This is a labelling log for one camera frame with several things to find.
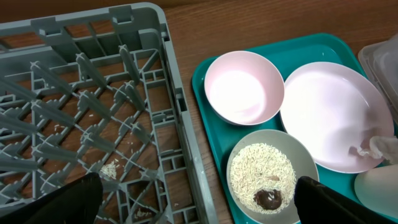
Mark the pink empty bowl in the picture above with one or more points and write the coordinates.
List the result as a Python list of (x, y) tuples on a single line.
[(244, 88)]

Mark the white plastic cup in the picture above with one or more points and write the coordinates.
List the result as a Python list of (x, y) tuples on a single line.
[(376, 189)]

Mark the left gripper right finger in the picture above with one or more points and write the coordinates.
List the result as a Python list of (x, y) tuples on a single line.
[(319, 204)]

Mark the white rice pile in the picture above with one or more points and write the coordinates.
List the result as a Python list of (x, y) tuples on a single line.
[(261, 167)]

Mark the grey dishwasher rack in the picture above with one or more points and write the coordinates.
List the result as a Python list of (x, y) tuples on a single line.
[(100, 91)]

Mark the brown food lump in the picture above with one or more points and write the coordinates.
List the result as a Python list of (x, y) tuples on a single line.
[(268, 200)]

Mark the grey bowl with rice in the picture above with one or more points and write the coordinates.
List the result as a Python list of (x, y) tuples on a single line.
[(302, 164)]

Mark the clear plastic bin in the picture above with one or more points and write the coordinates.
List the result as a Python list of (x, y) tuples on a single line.
[(379, 61)]

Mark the pink round plate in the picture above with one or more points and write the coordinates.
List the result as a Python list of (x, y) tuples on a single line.
[(334, 111)]

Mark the white napkin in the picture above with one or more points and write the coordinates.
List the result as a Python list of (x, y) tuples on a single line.
[(381, 147)]

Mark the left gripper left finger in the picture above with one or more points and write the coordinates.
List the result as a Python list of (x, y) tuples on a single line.
[(76, 202)]

